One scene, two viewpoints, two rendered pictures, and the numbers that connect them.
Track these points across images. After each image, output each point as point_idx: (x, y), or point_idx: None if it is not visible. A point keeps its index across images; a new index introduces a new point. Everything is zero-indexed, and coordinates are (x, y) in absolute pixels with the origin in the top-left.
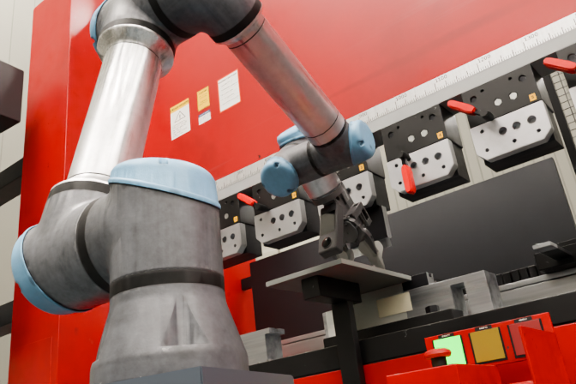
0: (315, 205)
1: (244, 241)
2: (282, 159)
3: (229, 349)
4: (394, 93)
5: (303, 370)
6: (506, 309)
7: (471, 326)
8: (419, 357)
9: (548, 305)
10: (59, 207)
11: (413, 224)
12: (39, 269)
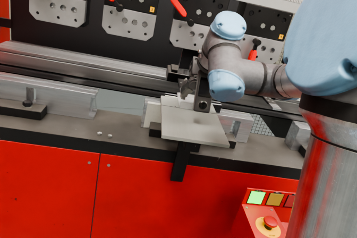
0: (202, 70)
1: (85, 18)
2: (242, 83)
3: None
4: None
5: (142, 155)
6: (273, 166)
7: (253, 167)
8: (220, 171)
9: (291, 171)
10: None
11: None
12: None
